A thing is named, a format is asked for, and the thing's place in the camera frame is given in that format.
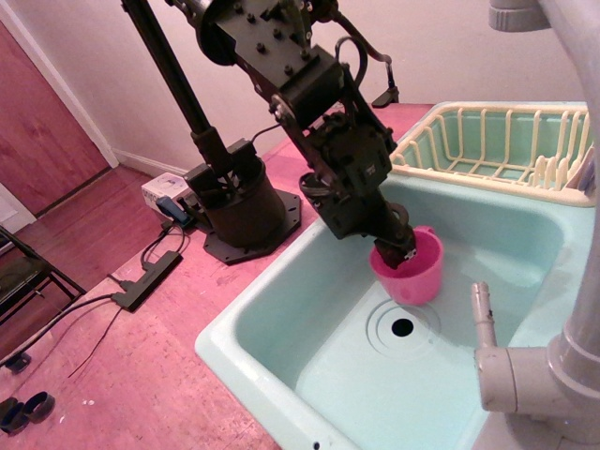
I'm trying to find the white cardboard box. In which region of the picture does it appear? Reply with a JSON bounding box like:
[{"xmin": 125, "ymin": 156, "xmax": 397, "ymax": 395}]
[{"xmin": 142, "ymin": 172, "xmax": 191, "ymax": 218}]

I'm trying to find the grey toy faucet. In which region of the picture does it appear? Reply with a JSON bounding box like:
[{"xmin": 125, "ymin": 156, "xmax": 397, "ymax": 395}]
[{"xmin": 470, "ymin": 0, "xmax": 600, "ymax": 450}]

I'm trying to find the cream dish drying rack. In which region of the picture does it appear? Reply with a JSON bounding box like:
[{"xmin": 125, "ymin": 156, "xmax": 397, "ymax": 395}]
[{"xmin": 391, "ymin": 101, "xmax": 595, "ymax": 207}]

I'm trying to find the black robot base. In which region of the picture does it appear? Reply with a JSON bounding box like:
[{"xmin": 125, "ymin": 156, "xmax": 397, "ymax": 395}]
[{"xmin": 184, "ymin": 139, "xmax": 302, "ymax": 265}]

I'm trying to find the mint green toy sink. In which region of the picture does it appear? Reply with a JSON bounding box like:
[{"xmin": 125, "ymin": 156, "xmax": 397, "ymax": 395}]
[{"xmin": 194, "ymin": 100, "xmax": 600, "ymax": 450}]

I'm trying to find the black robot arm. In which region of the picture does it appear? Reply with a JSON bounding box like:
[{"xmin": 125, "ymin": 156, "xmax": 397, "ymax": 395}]
[{"xmin": 123, "ymin": 1, "xmax": 416, "ymax": 268}]

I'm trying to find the thick black cable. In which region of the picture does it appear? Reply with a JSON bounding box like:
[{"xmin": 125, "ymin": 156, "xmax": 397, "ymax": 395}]
[{"xmin": 0, "ymin": 293, "xmax": 116, "ymax": 367}]

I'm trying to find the blue clamp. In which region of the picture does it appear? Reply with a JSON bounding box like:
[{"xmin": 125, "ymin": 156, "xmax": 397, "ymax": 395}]
[{"xmin": 156, "ymin": 196, "xmax": 192, "ymax": 226}]

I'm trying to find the black usb hub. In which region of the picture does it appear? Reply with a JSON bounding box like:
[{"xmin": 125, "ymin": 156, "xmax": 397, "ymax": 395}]
[{"xmin": 111, "ymin": 250, "xmax": 183, "ymax": 313}]

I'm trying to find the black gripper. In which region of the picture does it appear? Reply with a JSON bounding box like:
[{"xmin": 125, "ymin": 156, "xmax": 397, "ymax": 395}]
[{"xmin": 300, "ymin": 112, "xmax": 417, "ymax": 270}]

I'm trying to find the black folding chair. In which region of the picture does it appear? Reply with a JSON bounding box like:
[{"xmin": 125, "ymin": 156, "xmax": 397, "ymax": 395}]
[{"xmin": 1, "ymin": 227, "xmax": 86, "ymax": 350}]

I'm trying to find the pink plastic cup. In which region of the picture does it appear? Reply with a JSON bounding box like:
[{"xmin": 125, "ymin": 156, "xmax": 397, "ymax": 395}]
[{"xmin": 368, "ymin": 226, "xmax": 444, "ymax": 306}]

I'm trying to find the thin black wire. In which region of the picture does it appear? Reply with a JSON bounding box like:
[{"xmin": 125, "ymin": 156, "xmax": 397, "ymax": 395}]
[{"xmin": 68, "ymin": 308, "xmax": 124, "ymax": 379}]

